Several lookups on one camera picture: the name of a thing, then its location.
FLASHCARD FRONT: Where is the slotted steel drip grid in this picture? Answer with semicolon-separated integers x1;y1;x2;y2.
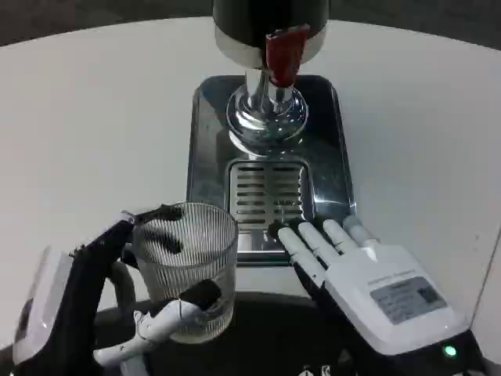
228;162;306;226

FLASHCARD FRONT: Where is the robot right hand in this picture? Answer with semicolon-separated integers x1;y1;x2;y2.
268;214;477;356

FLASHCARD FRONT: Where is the steel drip tray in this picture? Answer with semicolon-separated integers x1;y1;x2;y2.
186;74;357;266

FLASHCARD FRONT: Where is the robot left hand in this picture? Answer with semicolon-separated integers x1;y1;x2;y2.
11;203;224;367

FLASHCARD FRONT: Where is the steel drink dispenser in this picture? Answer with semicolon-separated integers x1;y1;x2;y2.
211;0;332;150

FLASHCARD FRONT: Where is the red dispenser tap handle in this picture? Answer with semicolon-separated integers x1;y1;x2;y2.
265;23;310;87

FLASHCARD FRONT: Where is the clear ribbed glass cup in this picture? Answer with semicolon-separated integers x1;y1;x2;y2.
110;201;240;345

